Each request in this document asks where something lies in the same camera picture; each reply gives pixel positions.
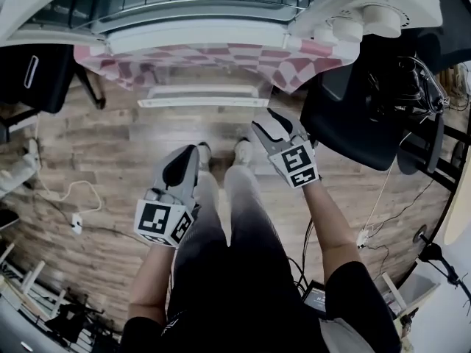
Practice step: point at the black floor stand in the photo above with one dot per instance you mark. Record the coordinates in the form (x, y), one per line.
(438, 252)

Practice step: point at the person's right forearm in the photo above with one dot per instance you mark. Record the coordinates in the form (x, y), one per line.
(331, 226)

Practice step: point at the person's left forearm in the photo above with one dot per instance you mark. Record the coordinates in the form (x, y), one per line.
(151, 281)

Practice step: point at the person's grey trousers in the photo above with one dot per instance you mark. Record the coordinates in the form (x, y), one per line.
(243, 215)

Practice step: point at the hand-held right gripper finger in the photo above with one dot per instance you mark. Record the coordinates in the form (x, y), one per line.
(266, 140)
(294, 131)

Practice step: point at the person's dark shirt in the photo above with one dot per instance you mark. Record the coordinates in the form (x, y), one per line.
(239, 326)

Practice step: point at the black mesh office chair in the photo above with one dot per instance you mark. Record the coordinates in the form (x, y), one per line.
(349, 123)

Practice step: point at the pile of wooden slats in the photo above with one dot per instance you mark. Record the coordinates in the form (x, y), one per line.
(18, 278)

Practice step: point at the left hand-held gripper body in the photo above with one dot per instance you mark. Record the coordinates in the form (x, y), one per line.
(158, 219)

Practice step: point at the white power strip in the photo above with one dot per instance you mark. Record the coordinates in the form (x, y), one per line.
(362, 238)
(76, 223)

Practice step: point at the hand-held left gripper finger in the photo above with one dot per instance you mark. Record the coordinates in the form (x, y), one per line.
(194, 182)
(158, 178)

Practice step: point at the person's right shoe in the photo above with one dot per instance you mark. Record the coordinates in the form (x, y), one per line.
(243, 153)

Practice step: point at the pink checkered tablecloth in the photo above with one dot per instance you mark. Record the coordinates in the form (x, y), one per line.
(294, 64)

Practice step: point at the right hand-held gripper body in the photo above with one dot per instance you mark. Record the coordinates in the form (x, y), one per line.
(298, 164)

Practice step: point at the white plastic bin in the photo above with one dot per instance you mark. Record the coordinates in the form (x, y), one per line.
(419, 289)

